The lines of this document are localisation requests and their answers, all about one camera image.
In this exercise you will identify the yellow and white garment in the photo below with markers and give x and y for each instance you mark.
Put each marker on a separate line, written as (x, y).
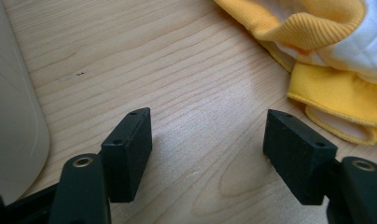
(332, 71)

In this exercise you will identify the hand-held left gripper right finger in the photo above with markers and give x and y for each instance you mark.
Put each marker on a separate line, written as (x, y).
(301, 158)

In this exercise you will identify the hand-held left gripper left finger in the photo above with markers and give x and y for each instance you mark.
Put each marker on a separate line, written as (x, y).
(124, 158)

